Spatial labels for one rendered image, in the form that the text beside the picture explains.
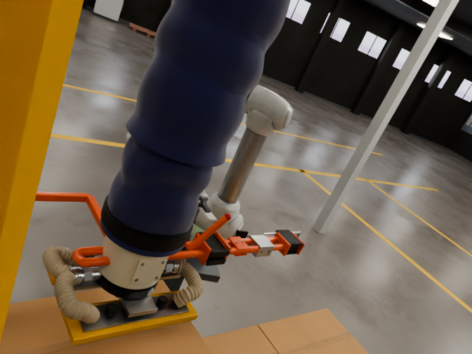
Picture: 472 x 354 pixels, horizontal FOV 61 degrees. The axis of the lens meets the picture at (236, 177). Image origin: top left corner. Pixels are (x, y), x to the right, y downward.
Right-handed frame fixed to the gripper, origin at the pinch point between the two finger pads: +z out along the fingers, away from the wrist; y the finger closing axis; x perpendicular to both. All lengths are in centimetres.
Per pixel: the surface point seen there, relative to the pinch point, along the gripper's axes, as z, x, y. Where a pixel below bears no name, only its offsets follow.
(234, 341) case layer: -8, -55, 72
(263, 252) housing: 8.5, -19.9, 1.1
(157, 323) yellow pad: 19.8, 21.6, 11.3
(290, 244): 9.4, -30.6, -2.2
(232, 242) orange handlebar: 5.2, -7.8, -1.1
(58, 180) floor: -241, -41, 126
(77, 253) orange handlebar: 5.4, 40.8, -1.0
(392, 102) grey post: -150, -316, -44
